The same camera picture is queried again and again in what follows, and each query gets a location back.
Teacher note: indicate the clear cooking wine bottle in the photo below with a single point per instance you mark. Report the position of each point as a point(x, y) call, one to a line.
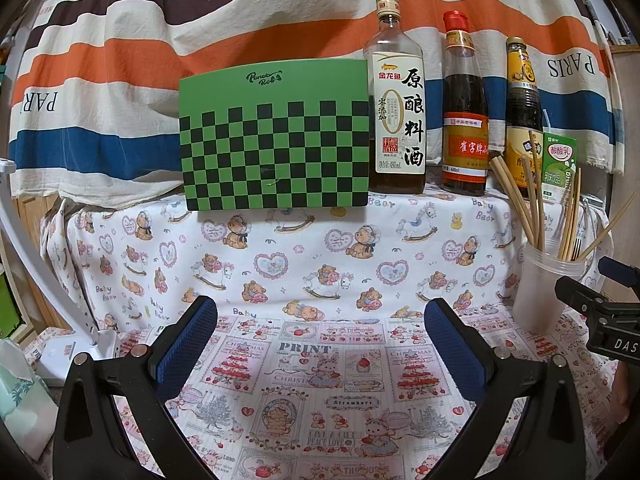
point(400, 125)

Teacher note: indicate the yellow label sauce bottle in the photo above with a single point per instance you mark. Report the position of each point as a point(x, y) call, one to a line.
point(522, 105)

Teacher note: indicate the green patterned tissue pack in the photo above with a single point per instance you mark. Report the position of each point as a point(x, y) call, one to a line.
point(22, 395)

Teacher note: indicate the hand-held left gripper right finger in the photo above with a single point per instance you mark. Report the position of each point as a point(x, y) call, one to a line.
point(452, 350)

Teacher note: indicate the wooden shelf unit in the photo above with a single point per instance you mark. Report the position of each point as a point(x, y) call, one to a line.
point(30, 215)

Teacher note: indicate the striped blanket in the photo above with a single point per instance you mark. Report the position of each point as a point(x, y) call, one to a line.
point(150, 60)

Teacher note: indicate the bear print cloth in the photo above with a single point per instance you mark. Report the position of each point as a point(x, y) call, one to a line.
point(300, 260)

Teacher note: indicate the red cap sauce bottle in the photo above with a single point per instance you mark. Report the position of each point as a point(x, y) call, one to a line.
point(465, 110)

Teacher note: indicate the bunch of wooden chopsticks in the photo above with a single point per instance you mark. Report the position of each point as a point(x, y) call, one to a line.
point(511, 190)

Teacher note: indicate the white drinking straw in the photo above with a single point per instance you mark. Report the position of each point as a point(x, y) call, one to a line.
point(548, 121)

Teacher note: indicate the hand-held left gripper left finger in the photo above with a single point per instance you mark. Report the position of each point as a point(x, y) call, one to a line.
point(187, 345)

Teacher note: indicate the green checkered box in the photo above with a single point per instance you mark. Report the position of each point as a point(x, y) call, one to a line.
point(275, 150)

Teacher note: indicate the translucent plastic cup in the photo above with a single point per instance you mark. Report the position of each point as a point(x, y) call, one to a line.
point(542, 295)

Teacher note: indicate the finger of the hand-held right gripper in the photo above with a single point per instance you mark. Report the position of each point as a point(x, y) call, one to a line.
point(620, 270)
point(580, 295)

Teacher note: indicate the green drink carton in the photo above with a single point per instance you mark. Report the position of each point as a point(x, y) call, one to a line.
point(560, 170)

